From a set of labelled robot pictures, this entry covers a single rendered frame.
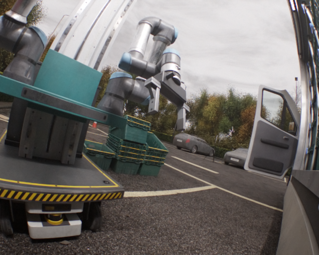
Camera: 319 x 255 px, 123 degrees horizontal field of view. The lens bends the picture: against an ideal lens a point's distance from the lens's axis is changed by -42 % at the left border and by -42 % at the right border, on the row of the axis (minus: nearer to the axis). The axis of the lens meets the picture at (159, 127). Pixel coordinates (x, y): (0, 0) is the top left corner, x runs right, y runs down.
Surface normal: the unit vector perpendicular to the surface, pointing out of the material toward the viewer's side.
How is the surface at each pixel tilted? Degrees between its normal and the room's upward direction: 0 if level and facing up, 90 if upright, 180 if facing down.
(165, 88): 155
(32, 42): 90
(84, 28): 90
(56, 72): 90
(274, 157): 90
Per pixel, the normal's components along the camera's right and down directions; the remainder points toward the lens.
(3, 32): 0.61, 0.59
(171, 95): -0.07, 0.90
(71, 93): 0.74, 0.18
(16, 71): 0.72, -0.15
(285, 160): -0.43, -0.18
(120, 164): 0.57, 0.19
